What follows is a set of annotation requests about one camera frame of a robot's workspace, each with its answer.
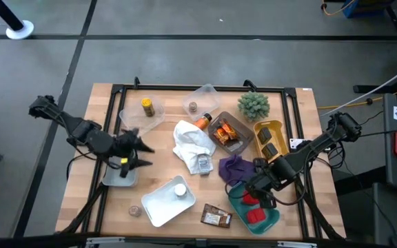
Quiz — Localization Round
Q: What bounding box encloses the teal plastic bin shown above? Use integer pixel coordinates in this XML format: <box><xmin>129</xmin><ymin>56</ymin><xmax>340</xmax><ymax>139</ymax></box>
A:
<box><xmin>226</xmin><ymin>180</ymin><xmax>281</xmax><ymax>236</ymax></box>

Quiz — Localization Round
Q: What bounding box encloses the black crossbar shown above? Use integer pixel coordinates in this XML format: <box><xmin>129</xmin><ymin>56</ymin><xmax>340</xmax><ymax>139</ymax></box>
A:
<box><xmin>0</xmin><ymin>233</ymin><xmax>397</xmax><ymax>248</ymax></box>

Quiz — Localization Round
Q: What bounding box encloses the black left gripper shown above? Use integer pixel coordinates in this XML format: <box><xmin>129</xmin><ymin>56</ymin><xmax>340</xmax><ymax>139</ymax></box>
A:
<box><xmin>110</xmin><ymin>127</ymin><xmax>156</xmax><ymax>178</ymax></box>

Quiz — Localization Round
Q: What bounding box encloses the yellow cable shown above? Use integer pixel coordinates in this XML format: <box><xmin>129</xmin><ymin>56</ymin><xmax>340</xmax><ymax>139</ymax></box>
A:
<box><xmin>320</xmin><ymin>0</ymin><xmax>358</xmax><ymax>17</ymax></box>
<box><xmin>317</xmin><ymin>82</ymin><xmax>397</xmax><ymax>110</ymax></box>

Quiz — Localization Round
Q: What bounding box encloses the white cloth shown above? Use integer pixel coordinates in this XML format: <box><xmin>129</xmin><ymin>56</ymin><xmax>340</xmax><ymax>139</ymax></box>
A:
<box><xmin>172</xmin><ymin>119</ymin><xmax>218</xmax><ymax>175</ymax></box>

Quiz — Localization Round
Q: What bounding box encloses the white cable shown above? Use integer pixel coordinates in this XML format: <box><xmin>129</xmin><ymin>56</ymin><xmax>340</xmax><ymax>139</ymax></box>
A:
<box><xmin>320</xmin><ymin>59</ymin><xmax>397</xmax><ymax>117</ymax></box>

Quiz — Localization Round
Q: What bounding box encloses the light grey plastic bin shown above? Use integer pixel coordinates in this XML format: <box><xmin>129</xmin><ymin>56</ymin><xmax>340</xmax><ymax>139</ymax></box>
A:
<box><xmin>101</xmin><ymin>156</ymin><xmax>139</xmax><ymax>188</ymax></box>

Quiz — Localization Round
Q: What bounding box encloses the purple cloth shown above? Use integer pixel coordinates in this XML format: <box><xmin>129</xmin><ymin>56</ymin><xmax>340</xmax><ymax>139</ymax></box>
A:
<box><xmin>218</xmin><ymin>154</ymin><xmax>258</xmax><ymax>187</ymax></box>

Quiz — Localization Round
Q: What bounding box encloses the yellow-lid spice jar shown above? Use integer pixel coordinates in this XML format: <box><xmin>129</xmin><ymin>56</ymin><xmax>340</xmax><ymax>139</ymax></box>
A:
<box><xmin>141</xmin><ymin>97</ymin><xmax>156</xmax><ymax>117</ymax></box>

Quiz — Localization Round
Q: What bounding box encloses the green artificial succulent plant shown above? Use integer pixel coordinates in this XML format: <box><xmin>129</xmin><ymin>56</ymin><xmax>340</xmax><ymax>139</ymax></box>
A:
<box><xmin>237</xmin><ymin>91</ymin><xmax>271</xmax><ymax>122</ymax></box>

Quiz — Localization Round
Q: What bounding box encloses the blue box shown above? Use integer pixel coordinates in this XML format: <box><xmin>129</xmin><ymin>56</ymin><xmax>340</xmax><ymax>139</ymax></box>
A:
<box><xmin>341</xmin><ymin>0</ymin><xmax>392</xmax><ymax>19</ymax></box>

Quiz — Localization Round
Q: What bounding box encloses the black pole white base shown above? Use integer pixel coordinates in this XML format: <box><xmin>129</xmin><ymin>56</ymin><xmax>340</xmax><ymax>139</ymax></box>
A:
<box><xmin>0</xmin><ymin>0</ymin><xmax>34</xmax><ymax>40</ymax></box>

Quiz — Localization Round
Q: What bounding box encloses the white plastic bin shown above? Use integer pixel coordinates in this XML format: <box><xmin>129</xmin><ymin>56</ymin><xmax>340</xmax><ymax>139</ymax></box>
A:
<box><xmin>141</xmin><ymin>174</ymin><xmax>196</xmax><ymax>228</ymax></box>

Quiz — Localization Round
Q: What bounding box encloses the red spice tin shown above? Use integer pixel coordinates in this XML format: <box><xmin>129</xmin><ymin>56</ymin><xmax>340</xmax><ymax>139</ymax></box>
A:
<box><xmin>246</xmin><ymin>207</ymin><xmax>267</xmax><ymax>224</ymax></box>
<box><xmin>242</xmin><ymin>192</ymin><xmax>260</xmax><ymax>207</ymax></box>

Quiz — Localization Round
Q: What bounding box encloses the orange spice bottle black cap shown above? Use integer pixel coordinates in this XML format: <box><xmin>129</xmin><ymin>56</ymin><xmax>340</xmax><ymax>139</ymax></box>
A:
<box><xmin>194</xmin><ymin>112</ymin><xmax>213</xmax><ymax>131</ymax></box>

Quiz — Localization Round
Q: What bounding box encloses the clear labelled spice jar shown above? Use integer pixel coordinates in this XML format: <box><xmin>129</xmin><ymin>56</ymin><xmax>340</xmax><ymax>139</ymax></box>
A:
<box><xmin>197</xmin><ymin>154</ymin><xmax>212</xmax><ymax>175</ymax></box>

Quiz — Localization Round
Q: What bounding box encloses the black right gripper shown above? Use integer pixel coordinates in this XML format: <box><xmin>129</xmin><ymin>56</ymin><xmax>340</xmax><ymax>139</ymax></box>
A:
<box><xmin>245</xmin><ymin>157</ymin><xmax>284</xmax><ymax>209</ymax></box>

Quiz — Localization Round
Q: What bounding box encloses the yellow plastic bin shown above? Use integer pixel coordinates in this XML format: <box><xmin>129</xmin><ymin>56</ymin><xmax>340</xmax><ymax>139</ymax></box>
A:
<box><xmin>253</xmin><ymin>119</ymin><xmax>290</xmax><ymax>163</ymax></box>

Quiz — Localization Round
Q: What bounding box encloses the white-lid spice jar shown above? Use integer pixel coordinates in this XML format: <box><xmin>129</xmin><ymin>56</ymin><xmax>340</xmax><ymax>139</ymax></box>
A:
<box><xmin>173</xmin><ymin>183</ymin><xmax>188</xmax><ymax>199</ymax></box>

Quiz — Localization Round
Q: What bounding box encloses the smoky translucent plastic bin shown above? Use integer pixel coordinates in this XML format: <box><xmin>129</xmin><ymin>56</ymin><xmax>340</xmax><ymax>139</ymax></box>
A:
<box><xmin>207</xmin><ymin>111</ymin><xmax>255</xmax><ymax>156</ymax></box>

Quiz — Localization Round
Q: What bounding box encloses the clear plastic bin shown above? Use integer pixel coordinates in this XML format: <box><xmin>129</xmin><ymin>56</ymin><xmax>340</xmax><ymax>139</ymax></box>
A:
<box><xmin>119</xmin><ymin>96</ymin><xmax>167</xmax><ymax>138</ymax></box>
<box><xmin>181</xmin><ymin>83</ymin><xmax>221</xmax><ymax>121</ymax></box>

